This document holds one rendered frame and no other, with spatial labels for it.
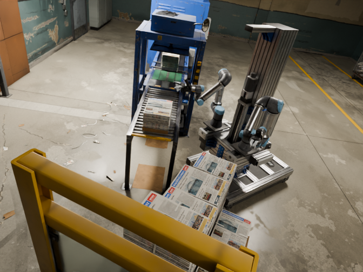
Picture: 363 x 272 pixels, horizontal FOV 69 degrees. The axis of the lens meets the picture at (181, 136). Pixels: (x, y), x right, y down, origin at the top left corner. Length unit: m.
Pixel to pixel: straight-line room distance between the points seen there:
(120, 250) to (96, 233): 0.10
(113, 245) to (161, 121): 2.04
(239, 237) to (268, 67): 1.61
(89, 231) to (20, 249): 2.10
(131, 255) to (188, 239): 0.26
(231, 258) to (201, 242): 0.08
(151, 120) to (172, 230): 2.19
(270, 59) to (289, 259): 2.07
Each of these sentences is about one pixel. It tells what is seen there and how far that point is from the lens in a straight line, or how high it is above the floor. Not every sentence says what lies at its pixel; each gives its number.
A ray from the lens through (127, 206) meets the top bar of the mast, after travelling 0.75.
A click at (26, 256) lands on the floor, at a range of 2.97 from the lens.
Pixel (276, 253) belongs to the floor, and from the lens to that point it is 3.23.
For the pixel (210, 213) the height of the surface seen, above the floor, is 1.07.
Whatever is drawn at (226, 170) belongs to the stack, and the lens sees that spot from 2.56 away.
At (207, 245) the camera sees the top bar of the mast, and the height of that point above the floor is 1.85.
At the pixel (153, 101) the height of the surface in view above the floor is 1.03.
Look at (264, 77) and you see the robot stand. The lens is 2.84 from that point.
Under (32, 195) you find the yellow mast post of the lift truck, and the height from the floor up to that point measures 1.75.
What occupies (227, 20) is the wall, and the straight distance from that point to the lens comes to 11.35.
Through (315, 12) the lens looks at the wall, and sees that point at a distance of 12.12.
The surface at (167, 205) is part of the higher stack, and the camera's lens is 1.51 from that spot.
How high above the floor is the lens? 2.43
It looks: 34 degrees down
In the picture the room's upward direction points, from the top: 10 degrees clockwise
